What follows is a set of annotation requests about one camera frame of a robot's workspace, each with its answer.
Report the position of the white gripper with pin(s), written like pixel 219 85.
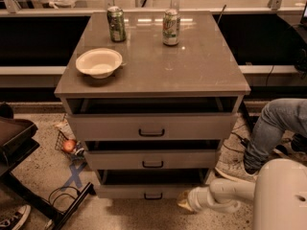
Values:
pixel 194 197

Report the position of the grey drawer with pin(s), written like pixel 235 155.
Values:
pixel 150 159
pixel 152 184
pixel 124 127

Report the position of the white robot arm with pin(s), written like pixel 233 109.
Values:
pixel 279 196

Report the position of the grey drawer cabinet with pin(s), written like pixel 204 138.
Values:
pixel 197 76

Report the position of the grey knit sneaker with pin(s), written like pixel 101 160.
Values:
pixel 235 170

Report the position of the black white sneaker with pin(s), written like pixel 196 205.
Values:
pixel 285 151

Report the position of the red apple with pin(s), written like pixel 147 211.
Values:
pixel 69 145

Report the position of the person leg in jeans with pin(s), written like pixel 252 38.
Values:
pixel 277 117

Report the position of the white paper bowl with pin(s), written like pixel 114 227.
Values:
pixel 99 63

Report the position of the black canvas sneaker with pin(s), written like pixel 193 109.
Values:
pixel 16 221

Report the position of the black cart stand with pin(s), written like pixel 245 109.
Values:
pixel 16 144

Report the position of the white green soda can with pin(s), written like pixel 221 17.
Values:
pixel 170 27

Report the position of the dark green soda can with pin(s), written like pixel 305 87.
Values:
pixel 116 23

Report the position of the black wire basket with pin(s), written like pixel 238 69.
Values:
pixel 75 155

